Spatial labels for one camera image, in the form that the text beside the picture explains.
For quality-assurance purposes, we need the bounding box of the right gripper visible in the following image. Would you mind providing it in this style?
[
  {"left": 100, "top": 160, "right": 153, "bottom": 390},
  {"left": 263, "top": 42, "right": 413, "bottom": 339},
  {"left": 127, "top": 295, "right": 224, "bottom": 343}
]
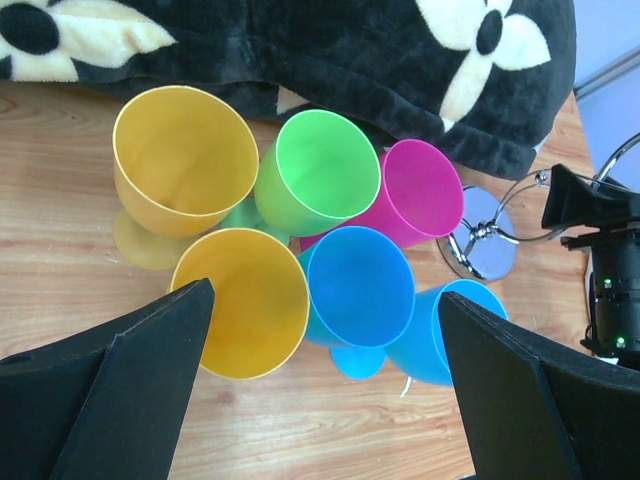
[{"left": 541, "top": 164, "right": 639, "bottom": 250}]

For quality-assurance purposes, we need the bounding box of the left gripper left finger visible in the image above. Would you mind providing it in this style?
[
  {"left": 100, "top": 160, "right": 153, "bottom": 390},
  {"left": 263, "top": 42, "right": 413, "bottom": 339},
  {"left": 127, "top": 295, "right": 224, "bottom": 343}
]
[{"left": 1, "top": 279, "right": 215, "bottom": 479}]

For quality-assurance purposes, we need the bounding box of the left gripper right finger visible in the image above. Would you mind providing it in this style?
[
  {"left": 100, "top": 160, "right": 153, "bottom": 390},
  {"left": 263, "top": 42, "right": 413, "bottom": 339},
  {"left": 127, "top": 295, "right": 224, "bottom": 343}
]
[{"left": 438, "top": 292, "right": 639, "bottom": 479}]

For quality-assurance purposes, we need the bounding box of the chrome wine glass rack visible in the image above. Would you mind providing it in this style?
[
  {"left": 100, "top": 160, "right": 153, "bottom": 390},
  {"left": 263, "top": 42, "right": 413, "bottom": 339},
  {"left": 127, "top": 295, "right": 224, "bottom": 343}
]
[{"left": 435, "top": 131, "right": 640, "bottom": 282}]

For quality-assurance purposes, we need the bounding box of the blue plastic goblet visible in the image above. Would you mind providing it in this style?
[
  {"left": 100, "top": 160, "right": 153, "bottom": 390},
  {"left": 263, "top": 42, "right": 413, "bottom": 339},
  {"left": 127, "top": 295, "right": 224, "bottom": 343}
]
[
  {"left": 385, "top": 279, "right": 509, "bottom": 387},
  {"left": 298, "top": 226, "right": 416, "bottom": 380}
]

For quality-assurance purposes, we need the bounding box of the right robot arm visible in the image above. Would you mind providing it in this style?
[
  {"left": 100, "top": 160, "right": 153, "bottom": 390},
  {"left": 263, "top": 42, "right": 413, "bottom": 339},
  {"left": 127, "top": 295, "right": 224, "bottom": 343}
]
[{"left": 541, "top": 164, "right": 639, "bottom": 370}]

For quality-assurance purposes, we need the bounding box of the black floral plush pillow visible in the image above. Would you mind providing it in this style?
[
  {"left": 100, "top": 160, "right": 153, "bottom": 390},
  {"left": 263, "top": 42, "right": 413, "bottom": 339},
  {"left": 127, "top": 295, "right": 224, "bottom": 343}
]
[{"left": 1, "top": 0, "right": 577, "bottom": 180}]

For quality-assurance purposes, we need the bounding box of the magenta plastic goblet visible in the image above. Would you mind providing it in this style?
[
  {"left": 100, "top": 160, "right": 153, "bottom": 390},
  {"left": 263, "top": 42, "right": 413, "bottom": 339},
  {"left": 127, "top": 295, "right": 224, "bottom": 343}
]
[{"left": 298, "top": 138, "right": 466, "bottom": 253}]

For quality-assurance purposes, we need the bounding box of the yellow plastic goblet front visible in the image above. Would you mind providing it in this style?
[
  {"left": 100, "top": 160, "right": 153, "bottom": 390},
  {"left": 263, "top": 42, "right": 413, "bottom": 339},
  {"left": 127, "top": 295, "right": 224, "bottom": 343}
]
[{"left": 169, "top": 228, "right": 311, "bottom": 380}]

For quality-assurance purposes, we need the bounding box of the yellow plastic goblet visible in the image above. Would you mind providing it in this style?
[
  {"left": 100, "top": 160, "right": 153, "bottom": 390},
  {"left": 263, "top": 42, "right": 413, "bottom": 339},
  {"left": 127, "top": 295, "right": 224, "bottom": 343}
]
[
  {"left": 169, "top": 228, "right": 311, "bottom": 380},
  {"left": 112, "top": 85, "right": 259, "bottom": 271}
]

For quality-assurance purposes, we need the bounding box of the green plastic goblet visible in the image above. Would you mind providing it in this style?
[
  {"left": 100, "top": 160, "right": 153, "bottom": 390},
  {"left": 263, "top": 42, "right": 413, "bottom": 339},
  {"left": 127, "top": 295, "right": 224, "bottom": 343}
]
[{"left": 221, "top": 109, "right": 381, "bottom": 245}]

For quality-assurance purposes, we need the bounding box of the yellow plastic goblet rear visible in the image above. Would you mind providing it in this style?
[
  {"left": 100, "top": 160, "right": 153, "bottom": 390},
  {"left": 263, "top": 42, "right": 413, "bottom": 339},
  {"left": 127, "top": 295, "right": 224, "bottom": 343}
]
[{"left": 112, "top": 85, "right": 259, "bottom": 271}]

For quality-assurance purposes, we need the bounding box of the right aluminium frame post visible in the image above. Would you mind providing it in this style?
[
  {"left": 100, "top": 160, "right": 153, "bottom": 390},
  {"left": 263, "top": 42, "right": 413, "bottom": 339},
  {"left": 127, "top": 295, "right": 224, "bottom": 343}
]
[{"left": 573, "top": 47, "right": 640, "bottom": 101}]

